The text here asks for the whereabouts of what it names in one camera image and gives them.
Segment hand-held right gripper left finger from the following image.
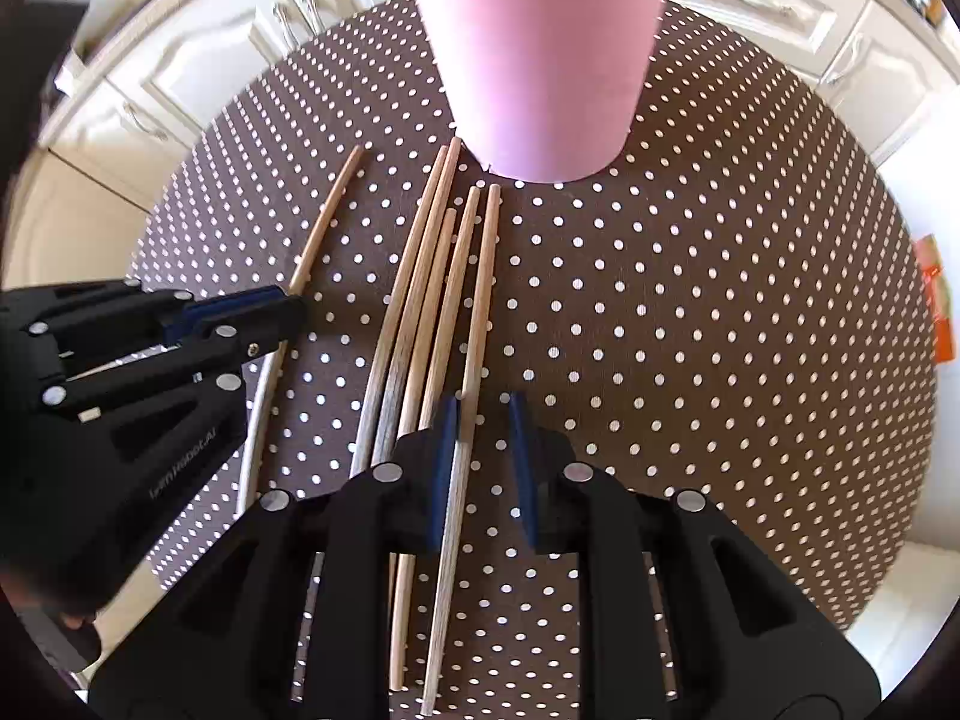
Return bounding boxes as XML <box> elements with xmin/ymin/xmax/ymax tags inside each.
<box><xmin>90</xmin><ymin>394</ymin><xmax>461</xmax><ymax>720</ymax></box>

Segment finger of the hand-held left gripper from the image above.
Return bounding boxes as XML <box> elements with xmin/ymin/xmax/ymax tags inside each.
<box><xmin>45</xmin><ymin>302</ymin><xmax>309</xmax><ymax>410</ymax></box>
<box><xmin>0</xmin><ymin>280</ymin><xmax>302</xmax><ymax>373</ymax></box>

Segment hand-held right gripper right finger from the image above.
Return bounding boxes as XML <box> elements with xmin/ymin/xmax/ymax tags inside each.
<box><xmin>508</xmin><ymin>390</ymin><xmax>883</xmax><ymax>720</ymax></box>

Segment cream lower kitchen cabinets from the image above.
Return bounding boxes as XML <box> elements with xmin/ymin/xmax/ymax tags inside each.
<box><xmin>4</xmin><ymin>0</ymin><xmax>950</xmax><ymax>293</ymax></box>

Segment orange food bag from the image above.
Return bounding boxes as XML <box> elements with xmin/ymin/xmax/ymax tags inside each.
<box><xmin>913</xmin><ymin>235</ymin><xmax>960</xmax><ymax>362</ymax></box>

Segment slim wooden chopstick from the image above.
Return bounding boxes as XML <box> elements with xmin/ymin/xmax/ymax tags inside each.
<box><xmin>420</xmin><ymin>184</ymin><xmax>502</xmax><ymax>717</ymax></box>
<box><xmin>236</xmin><ymin>146</ymin><xmax>366</xmax><ymax>515</ymax></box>

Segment pink cup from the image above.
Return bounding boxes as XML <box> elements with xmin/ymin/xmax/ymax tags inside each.
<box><xmin>396</xmin><ymin>0</ymin><xmax>676</xmax><ymax>185</ymax></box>

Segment bunch of wooden chopsticks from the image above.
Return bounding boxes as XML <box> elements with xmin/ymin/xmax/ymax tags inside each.
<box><xmin>351</xmin><ymin>136</ymin><xmax>481</xmax><ymax>691</ymax></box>

